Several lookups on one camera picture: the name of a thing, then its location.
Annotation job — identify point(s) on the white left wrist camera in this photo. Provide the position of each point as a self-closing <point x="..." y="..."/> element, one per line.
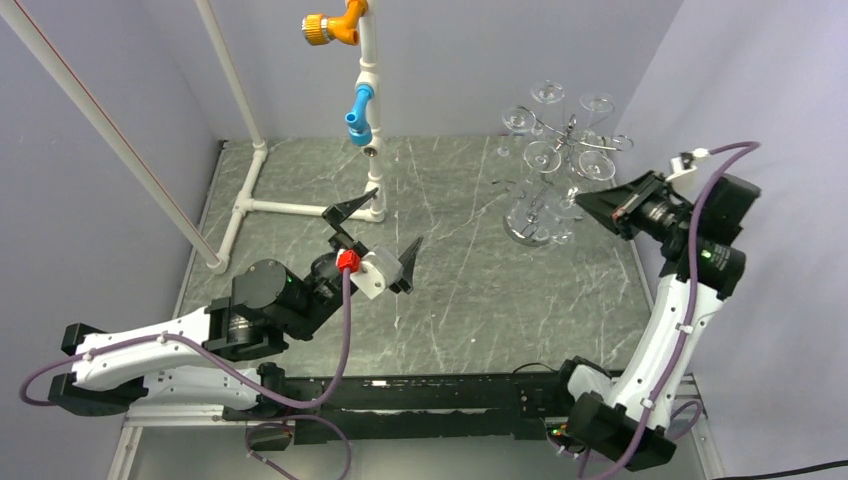
<point x="371" y="273"/>

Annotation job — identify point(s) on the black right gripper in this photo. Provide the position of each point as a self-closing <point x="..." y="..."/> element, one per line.
<point x="619" y="207"/>

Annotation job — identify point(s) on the chrome wine glass rack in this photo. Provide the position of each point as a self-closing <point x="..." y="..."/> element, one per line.
<point x="549" y="220"/>

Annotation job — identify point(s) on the orange pipe nozzle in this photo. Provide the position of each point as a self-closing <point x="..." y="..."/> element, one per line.
<point x="319" y="29"/>

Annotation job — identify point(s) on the white diagonal pole red stripe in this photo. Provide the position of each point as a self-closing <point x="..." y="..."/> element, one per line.
<point x="36" y="41"/>

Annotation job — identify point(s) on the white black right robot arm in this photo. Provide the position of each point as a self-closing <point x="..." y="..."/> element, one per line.
<point x="701" y="271"/>

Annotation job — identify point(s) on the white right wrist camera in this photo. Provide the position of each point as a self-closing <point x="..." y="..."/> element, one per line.
<point x="684" y="165"/>

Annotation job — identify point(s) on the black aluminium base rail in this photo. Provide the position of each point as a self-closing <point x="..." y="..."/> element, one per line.
<point x="526" y="405"/>

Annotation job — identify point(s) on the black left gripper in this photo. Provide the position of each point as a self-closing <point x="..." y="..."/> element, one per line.
<point x="340" y="213"/>

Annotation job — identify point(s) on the blue pipe nozzle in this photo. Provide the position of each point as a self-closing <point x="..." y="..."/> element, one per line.
<point x="359" y="128"/>

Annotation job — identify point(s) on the white PVC pipe frame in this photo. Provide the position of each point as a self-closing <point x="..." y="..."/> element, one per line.
<point x="244" y="202"/>

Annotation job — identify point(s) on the clear wine glass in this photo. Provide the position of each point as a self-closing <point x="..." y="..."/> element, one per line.
<point x="544" y="160"/>
<point x="599" y="106"/>
<point x="545" y="93"/>
<point x="594" y="169"/>
<point x="518" y="120"/>

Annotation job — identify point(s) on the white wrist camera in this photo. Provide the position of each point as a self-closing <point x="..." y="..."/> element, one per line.
<point x="371" y="273"/>
<point x="684" y="165"/>

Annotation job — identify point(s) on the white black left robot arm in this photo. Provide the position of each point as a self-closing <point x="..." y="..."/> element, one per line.
<point x="222" y="354"/>

